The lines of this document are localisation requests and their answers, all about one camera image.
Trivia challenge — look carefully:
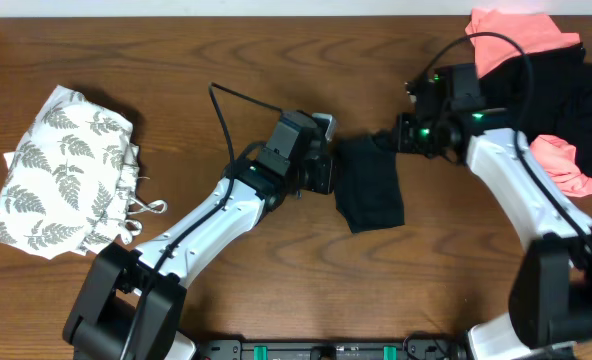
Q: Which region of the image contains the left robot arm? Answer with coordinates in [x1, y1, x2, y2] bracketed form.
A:
[63, 140, 333, 360]

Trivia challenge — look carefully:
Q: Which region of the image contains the white fern-print drawstring bag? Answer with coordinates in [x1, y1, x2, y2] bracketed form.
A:
[0, 86, 167, 259]

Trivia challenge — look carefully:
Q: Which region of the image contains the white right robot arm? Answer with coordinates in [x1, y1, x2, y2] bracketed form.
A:
[392, 109, 592, 359]

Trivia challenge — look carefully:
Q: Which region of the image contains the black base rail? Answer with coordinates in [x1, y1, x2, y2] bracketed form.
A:
[192, 336, 470, 360]

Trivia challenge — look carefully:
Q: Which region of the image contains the coral pink garment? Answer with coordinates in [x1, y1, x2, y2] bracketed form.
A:
[465, 9, 592, 198]

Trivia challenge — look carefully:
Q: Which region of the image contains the black garment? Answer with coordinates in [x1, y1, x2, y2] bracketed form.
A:
[476, 44, 592, 178]
[334, 135, 405, 234]

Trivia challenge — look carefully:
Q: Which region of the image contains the black garment in pile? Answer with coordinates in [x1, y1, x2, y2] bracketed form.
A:
[476, 44, 592, 178]

